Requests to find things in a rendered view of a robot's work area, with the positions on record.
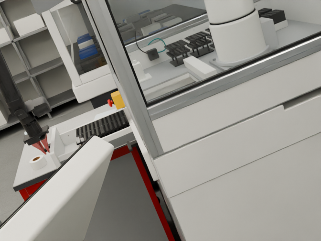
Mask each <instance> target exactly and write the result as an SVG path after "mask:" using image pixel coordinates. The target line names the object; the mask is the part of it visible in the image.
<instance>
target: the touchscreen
mask: <svg viewBox="0 0 321 241"><path fill-rule="evenodd" d="M113 151H114V146H113V145H112V144H110V143H108V142H106V141H104V140H103V139H101V138H99V137H97V136H95V134H92V135H91V136H90V137H89V138H88V139H87V140H86V141H85V142H84V143H83V144H82V145H81V146H80V147H79V148H78V149H77V150H76V151H75V152H74V153H73V154H72V155H71V156H70V157H69V158H68V159H67V160H66V161H65V162H64V163H63V164H62V165H61V166H60V167H59V168H58V169H57V170H56V171H55V172H54V173H53V174H52V175H51V176H50V177H49V178H48V179H47V180H46V181H45V182H44V183H43V184H42V185H41V186H40V187H39V188H38V189H36V190H35V191H34V192H33V193H32V194H31V195H30V196H29V197H28V198H27V199H26V200H25V201H24V202H23V203H22V204H21V205H20V206H19V207H18V208H17V209H16V210H15V211H14V212H13V213H12V214H11V215H10V216H9V217H8V218H7V219H6V220H5V221H4V222H3V223H2V224H1V225H0V241H83V240H84V238H85V235H86V232H87V229H88V226H89V223H90V220H91V217H92V214H93V211H94V208H95V205H96V202H97V199H98V196H99V193H100V190H101V187H102V184H103V181H104V178H105V175H106V172H107V169H108V166H109V163H110V160H111V157H112V154H113Z"/></svg>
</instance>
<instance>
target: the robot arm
mask: <svg viewBox="0 0 321 241"><path fill-rule="evenodd" d="M0 91H1V93H2V95H3V97H4V100H5V102H6V104H7V106H8V109H9V111H10V112H11V114H12V116H14V117H17V118H18V119H19V121H20V123H21V124H22V126H23V127H24V129H25V131H26V132H27V134H26V135H25V136H24V139H23V142H24V143H25V144H26V143H27V144H28V145H29V146H30V145H32V146H33V147H35V148H37V149H39V150H40V151H42V152H43V153H44V154H45V155H46V152H45V151H44V147H45V148H46V150H47V151H48V153H50V150H49V146H48V141H47V134H48V133H49V131H48V130H49V126H48V125H46V126H44V127H42V128H41V127H40V125H39V123H38V121H37V119H36V118H35V116H37V117H40V116H42V115H45V114H47V113H49V112H51V111H52V109H51V107H50V105H49V103H48V101H47V100H46V98H44V97H39V98H36V99H34V100H28V101H26V102H24V100H23V98H22V95H21V93H20V91H19V89H18V87H17V85H16V83H15V81H14V79H13V76H12V74H11V72H10V70H9V67H8V65H7V63H6V61H5V59H4V56H3V54H2V52H1V50H0ZM32 111H33V113H34V115H35V116H34V115H33V113H32ZM40 141H41V142H42V143H41V142H40ZM42 144H43V145H44V147H43V145H42Z"/></svg>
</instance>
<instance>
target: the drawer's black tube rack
mask: <svg viewBox="0 0 321 241"><path fill-rule="evenodd" d="M129 126H130V124H129V122H128V119H127V117H126V115H125V113H124V111H123V110H121V111H118V112H116V113H113V114H111V115H109V116H106V117H104V118H101V119H99V120H96V121H94V122H92V123H89V124H87V125H85V126H82V127H80V137H81V138H84V141H83V142H82V141H80V142H81V145H82V144H83V143H84V142H85V141H86V140H87V139H88V138H89V137H90V136H91V135H92V134H95V136H97V137H99V138H103V137H105V136H108V135H110V134H113V133H115V132H117V131H119V130H122V129H124V128H127V127H129Z"/></svg>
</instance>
